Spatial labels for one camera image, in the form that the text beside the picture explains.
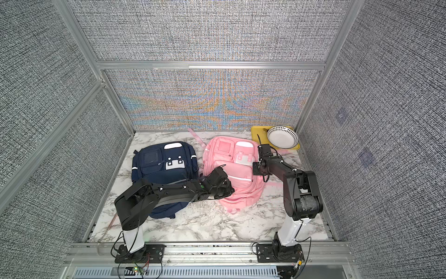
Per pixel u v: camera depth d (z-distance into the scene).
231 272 0.70
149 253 0.73
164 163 0.98
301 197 0.49
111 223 0.82
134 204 0.49
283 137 1.16
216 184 0.70
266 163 0.70
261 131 1.20
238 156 1.00
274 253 0.67
